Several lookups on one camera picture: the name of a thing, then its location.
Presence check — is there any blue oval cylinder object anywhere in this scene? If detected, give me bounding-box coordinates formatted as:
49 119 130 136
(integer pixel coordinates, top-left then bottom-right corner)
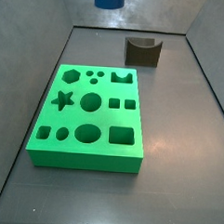
95 0 125 9

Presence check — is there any green shape sorter block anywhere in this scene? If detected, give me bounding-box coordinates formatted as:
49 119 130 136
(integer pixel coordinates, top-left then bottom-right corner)
26 65 143 173

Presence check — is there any dark grey curved holder block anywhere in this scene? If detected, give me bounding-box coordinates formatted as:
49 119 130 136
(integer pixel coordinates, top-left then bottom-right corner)
125 36 163 68

